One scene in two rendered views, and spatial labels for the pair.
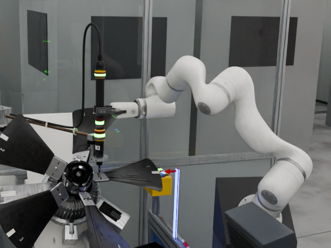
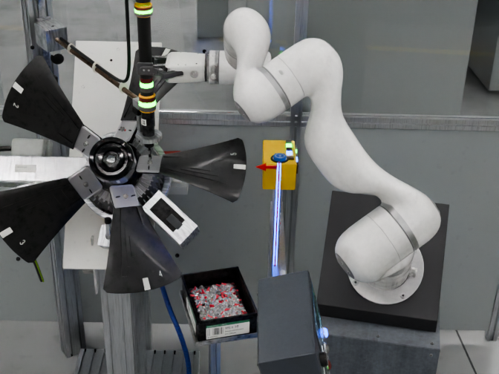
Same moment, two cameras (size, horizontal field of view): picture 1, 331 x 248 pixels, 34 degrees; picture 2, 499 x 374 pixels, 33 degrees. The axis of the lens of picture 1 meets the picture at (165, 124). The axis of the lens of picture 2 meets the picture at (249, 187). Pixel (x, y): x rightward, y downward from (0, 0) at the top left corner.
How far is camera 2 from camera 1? 0.85 m
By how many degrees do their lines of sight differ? 25
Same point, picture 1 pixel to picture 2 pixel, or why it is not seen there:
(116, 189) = (249, 153)
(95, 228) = (122, 245)
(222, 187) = (338, 209)
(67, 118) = not seen: hidden behind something
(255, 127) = (330, 152)
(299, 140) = not seen: outside the picture
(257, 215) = (292, 302)
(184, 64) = (232, 27)
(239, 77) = (312, 62)
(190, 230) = not seen: hidden behind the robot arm
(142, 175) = (214, 170)
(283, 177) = (367, 241)
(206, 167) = (405, 134)
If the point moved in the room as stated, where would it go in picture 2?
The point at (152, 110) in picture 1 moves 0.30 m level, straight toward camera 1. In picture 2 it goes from (228, 73) to (180, 122)
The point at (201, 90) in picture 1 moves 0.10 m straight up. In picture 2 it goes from (237, 81) to (238, 33)
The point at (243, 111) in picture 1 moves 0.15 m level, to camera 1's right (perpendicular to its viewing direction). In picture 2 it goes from (314, 122) to (387, 135)
